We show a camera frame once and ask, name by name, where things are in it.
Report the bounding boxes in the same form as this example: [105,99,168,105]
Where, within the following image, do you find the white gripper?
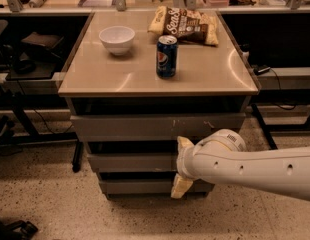
[171,136,195,199]

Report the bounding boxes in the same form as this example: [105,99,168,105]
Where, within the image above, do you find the grey top drawer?
[71,113,245,142]

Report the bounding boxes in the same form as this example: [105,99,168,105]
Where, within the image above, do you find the blue pepsi can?
[156,35,177,78]

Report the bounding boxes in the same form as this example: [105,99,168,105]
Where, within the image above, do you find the black table leg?
[251,104,278,150]
[72,141,83,173]

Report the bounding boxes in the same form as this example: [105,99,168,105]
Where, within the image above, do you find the black table leg right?
[251,104,278,150]

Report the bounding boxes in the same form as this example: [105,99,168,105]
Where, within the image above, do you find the white bowl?
[99,26,135,55]

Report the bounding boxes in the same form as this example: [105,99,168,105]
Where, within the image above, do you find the grey drawer cabinet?
[57,10,260,200]

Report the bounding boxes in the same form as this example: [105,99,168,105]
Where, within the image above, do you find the brown chip bag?
[148,6,219,46]

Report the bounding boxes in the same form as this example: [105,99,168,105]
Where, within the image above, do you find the grey drawer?
[98,178,216,196]
[87,153,176,173]
[71,113,245,142]

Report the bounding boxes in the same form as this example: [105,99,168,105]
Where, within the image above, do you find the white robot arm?
[171,129,310,201]

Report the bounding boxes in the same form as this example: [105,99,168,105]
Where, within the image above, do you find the black table leg left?
[72,141,83,173]

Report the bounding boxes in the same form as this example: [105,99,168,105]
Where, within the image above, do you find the grey bottom drawer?
[98,178,216,196]

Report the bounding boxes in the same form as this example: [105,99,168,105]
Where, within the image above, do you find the black object floor corner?
[0,220,38,240]

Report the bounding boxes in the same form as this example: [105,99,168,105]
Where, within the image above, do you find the black power adapter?
[253,65,270,76]

